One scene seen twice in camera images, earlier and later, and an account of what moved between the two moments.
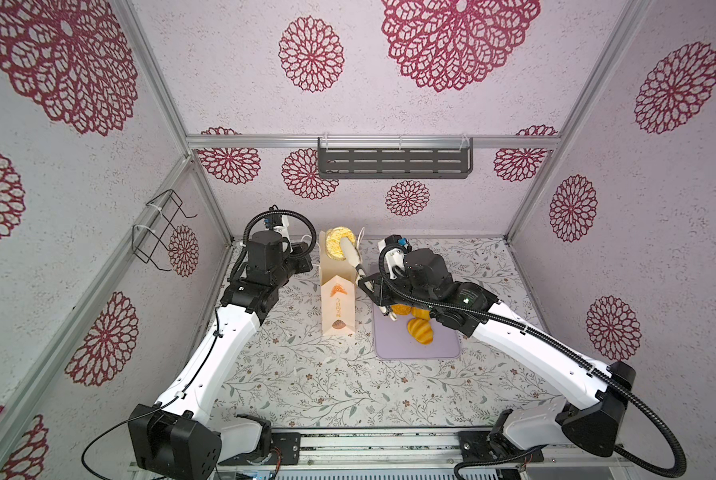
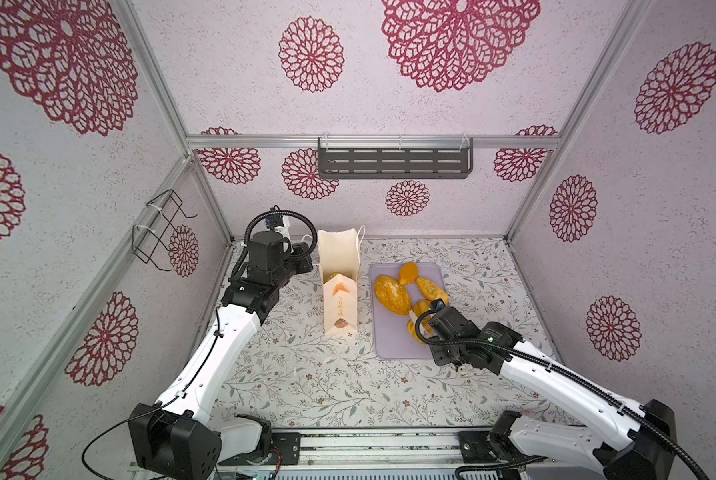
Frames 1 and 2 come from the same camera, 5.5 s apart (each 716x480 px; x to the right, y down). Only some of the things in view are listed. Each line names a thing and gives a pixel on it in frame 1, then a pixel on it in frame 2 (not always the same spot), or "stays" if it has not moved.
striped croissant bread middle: (421, 329) stays
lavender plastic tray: (392, 339) stays
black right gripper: (382, 299) → (437, 357)
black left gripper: (303, 263) stays
